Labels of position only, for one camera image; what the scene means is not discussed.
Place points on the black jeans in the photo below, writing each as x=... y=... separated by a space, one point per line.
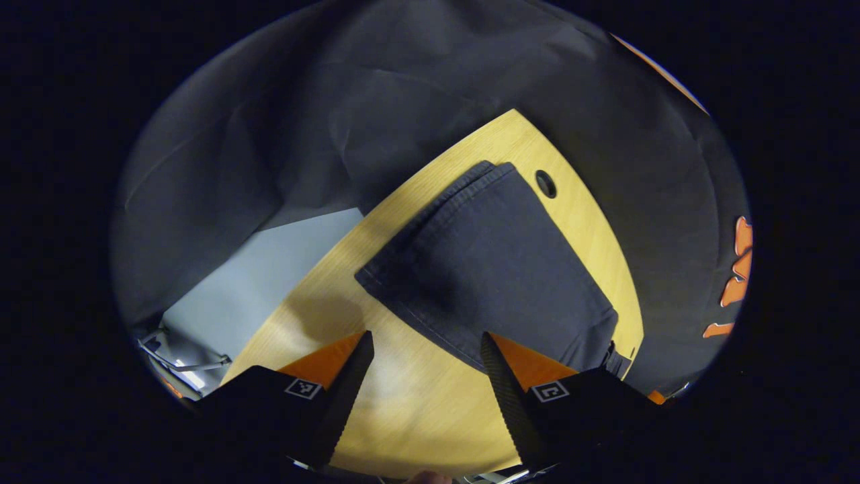
x=497 y=262

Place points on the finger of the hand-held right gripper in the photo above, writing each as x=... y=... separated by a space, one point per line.
x=657 y=397

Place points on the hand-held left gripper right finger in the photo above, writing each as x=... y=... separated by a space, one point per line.
x=514 y=417

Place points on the grey chair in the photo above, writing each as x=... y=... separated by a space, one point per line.
x=185 y=366

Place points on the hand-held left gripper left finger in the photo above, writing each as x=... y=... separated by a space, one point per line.
x=342 y=410

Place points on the black backdrop cloth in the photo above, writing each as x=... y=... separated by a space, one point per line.
x=336 y=101

